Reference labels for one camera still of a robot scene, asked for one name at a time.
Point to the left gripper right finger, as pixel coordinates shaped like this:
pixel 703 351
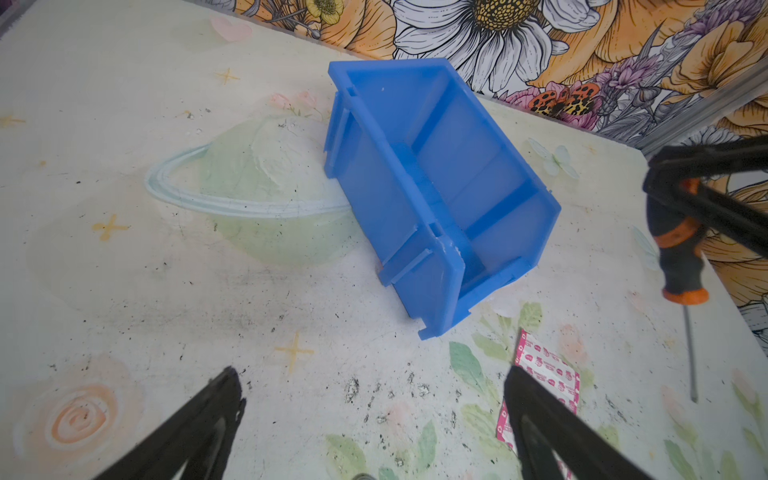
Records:
pixel 546 433

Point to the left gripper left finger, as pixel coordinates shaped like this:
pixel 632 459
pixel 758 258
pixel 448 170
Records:
pixel 195 442

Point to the orange black handled screwdriver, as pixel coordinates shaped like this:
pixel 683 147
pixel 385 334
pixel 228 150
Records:
pixel 678 235

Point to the blue plastic storage bin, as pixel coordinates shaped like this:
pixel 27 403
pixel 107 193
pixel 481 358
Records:
pixel 450 207

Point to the pink patterned bandage packet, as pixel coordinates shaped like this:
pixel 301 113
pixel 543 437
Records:
pixel 552 372

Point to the right aluminium corner post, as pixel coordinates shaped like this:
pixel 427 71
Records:
pixel 736 94

